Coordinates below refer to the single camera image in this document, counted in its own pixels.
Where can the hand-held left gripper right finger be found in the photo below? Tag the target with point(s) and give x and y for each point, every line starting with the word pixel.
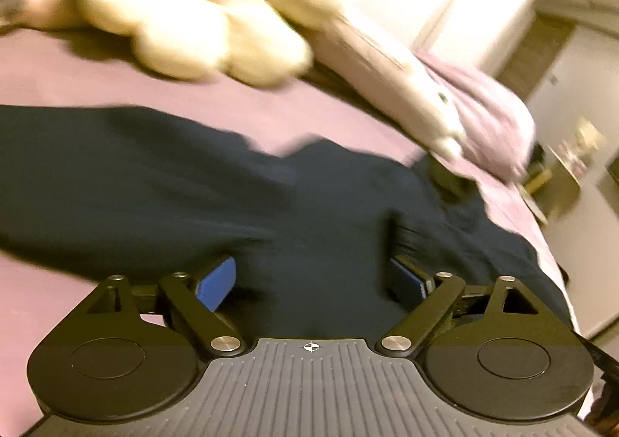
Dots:
pixel 405 280

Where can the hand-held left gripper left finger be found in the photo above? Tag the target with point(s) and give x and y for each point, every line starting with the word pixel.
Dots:
pixel 217 284

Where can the navy blue garment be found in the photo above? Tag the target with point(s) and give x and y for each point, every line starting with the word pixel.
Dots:
pixel 314 205

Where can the purple pillow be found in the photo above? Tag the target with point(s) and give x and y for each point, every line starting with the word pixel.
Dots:
pixel 488 123

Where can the wooden side table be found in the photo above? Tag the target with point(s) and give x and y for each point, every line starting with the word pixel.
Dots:
pixel 563 181

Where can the long pink plush toy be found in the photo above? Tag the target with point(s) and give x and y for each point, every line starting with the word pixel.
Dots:
pixel 377 65

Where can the cream plush toy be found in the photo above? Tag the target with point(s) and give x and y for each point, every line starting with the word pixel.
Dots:
pixel 193 21

